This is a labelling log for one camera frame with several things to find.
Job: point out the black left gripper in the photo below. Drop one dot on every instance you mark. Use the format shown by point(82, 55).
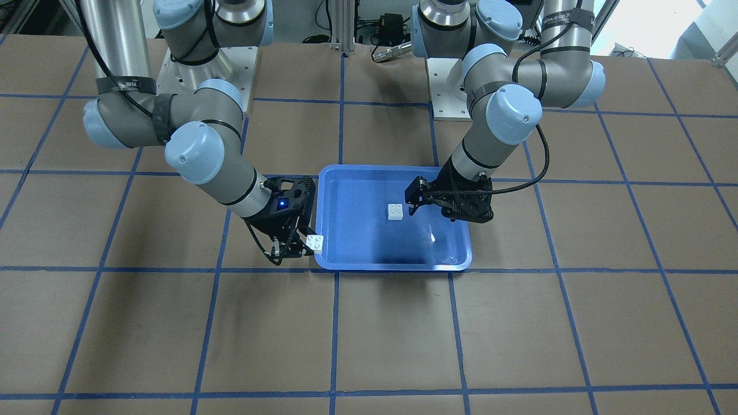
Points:
point(419, 192)

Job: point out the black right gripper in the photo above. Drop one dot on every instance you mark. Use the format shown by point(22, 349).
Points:
point(266, 219)

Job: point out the white block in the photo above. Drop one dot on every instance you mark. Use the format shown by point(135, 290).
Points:
point(315, 243)
point(395, 212)

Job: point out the blue plastic tray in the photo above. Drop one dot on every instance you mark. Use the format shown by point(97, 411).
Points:
point(366, 226)

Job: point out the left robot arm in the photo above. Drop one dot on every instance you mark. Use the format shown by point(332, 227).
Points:
point(505, 97)

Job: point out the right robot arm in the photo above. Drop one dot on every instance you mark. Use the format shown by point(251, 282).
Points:
point(200, 129)

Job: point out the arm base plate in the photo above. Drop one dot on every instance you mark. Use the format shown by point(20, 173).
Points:
point(448, 96)
point(236, 65)

